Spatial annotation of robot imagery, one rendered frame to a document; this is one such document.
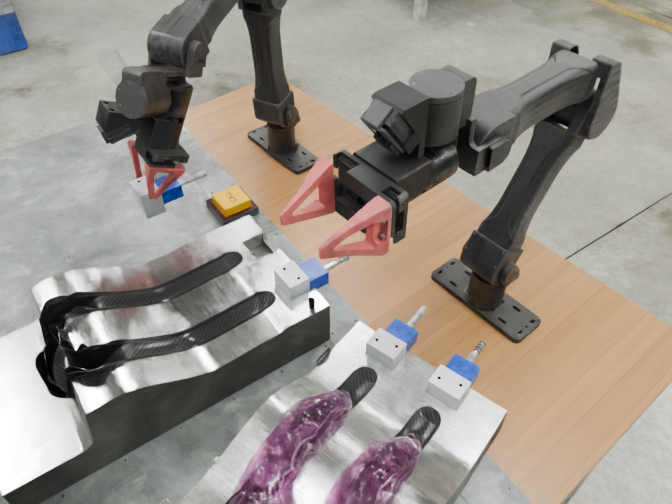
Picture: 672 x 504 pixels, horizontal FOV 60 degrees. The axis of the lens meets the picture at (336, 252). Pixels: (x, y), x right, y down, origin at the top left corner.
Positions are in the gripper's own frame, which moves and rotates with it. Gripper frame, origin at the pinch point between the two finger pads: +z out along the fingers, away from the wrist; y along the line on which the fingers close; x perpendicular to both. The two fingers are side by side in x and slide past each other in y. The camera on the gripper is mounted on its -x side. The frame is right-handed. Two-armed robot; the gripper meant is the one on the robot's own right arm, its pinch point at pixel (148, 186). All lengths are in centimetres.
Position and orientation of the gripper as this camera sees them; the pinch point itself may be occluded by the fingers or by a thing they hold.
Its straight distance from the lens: 108.2
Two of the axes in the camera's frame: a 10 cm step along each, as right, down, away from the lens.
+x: 7.2, -0.5, 6.9
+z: -3.8, 8.1, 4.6
